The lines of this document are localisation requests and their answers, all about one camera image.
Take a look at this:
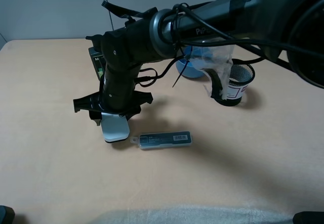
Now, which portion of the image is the clear plastic wrap on arm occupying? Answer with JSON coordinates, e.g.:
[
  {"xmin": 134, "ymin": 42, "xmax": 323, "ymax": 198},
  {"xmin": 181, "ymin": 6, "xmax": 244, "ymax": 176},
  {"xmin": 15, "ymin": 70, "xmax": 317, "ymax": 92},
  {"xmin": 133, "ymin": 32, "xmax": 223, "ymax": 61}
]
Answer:
[{"xmin": 185, "ymin": 45, "xmax": 234, "ymax": 100}]

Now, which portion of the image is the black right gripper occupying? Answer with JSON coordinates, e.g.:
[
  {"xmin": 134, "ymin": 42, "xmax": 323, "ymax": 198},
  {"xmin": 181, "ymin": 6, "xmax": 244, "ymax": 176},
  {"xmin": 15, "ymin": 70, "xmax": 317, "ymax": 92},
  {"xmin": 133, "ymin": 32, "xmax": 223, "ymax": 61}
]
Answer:
[{"xmin": 73, "ymin": 66, "xmax": 153, "ymax": 126}]

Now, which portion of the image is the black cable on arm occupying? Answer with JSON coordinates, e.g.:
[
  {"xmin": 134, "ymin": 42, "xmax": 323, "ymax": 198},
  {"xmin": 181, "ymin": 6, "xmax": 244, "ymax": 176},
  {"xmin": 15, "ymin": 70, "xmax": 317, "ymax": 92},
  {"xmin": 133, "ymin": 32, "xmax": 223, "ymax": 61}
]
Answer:
[{"xmin": 101, "ymin": 1, "xmax": 324, "ymax": 88}]

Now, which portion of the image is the grey cloth at table edge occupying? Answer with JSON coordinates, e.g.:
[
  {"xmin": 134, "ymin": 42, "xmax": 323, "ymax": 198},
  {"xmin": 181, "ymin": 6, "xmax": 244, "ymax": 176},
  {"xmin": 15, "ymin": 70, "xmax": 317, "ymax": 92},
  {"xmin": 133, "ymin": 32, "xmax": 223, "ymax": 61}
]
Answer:
[{"xmin": 89, "ymin": 205, "xmax": 293, "ymax": 224}]

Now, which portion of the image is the blue plastic bowl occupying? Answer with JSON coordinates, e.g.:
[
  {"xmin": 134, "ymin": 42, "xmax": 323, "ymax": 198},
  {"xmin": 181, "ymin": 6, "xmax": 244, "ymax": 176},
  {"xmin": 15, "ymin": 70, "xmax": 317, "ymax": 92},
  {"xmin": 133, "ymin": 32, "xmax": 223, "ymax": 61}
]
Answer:
[{"xmin": 176, "ymin": 46, "xmax": 213, "ymax": 79}]

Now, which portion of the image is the dark pump soap bottle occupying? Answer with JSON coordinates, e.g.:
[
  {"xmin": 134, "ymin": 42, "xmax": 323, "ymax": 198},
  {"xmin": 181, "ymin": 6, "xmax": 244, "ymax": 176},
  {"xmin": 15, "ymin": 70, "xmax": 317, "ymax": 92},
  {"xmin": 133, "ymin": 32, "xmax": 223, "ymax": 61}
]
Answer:
[{"xmin": 86, "ymin": 34, "xmax": 106, "ymax": 80}]

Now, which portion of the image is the dark object bottom left corner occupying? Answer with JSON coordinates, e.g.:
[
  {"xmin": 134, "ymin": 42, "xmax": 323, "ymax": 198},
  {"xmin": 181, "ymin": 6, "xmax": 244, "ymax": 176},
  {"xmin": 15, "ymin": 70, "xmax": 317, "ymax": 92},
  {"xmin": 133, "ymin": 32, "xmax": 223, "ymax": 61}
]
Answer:
[{"xmin": 0, "ymin": 205, "xmax": 15, "ymax": 224}]

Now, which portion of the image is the black mesh pen holder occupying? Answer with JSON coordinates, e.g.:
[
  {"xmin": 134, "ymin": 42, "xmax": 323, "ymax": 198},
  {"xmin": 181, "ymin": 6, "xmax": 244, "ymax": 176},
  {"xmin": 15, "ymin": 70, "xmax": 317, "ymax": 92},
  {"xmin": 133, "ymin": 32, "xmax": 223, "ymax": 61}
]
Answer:
[{"xmin": 211, "ymin": 64, "xmax": 255, "ymax": 107}]

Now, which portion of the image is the dark object bottom right corner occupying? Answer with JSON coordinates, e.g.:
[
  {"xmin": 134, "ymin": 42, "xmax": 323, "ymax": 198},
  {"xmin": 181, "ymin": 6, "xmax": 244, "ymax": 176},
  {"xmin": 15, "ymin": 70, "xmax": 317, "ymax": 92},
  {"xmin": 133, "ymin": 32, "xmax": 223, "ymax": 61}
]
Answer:
[{"xmin": 293, "ymin": 211, "xmax": 324, "ymax": 224}]

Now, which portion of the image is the white whiteboard eraser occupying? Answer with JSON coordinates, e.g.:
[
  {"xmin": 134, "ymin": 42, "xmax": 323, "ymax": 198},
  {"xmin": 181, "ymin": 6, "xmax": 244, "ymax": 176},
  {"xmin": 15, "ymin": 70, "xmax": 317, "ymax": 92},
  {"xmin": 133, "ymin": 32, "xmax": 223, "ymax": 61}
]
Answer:
[{"xmin": 101, "ymin": 113, "xmax": 130, "ymax": 143}]

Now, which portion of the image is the grey clear pencil lead case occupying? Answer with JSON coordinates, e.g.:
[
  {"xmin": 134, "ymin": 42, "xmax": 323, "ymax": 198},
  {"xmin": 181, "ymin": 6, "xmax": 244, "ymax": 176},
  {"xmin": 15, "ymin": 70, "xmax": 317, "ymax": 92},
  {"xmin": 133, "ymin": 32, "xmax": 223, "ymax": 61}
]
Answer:
[{"xmin": 130, "ymin": 131, "xmax": 192, "ymax": 150}]

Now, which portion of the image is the dark object corner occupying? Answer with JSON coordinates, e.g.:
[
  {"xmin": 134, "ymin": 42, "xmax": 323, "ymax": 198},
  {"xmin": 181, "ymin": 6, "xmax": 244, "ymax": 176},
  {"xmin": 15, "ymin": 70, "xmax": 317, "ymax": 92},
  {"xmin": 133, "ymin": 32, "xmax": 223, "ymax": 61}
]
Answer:
[
  {"xmin": 293, "ymin": 211, "xmax": 324, "ymax": 224},
  {"xmin": 0, "ymin": 205, "xmax": 15, "ymax": 224}
]

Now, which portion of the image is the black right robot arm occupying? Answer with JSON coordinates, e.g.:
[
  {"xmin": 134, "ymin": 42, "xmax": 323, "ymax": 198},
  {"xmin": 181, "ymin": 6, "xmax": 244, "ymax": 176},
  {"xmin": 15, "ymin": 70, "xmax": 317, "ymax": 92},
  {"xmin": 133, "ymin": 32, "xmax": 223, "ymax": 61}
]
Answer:
[{"xmin": 73, "ymin": 0, "xmax": 323, "ymax": 120}]

